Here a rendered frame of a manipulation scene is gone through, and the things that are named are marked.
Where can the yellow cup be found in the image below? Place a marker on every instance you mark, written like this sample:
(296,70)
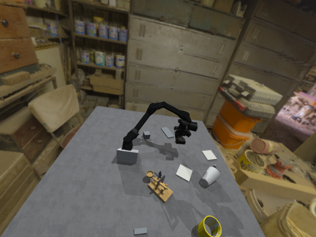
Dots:
(209,227)

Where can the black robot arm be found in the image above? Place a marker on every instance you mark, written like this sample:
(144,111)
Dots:
(185,123)

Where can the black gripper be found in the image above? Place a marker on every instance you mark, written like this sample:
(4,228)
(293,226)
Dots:
(179,135)

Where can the white paper cup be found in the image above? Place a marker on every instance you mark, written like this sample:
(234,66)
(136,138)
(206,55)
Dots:
(211,175)

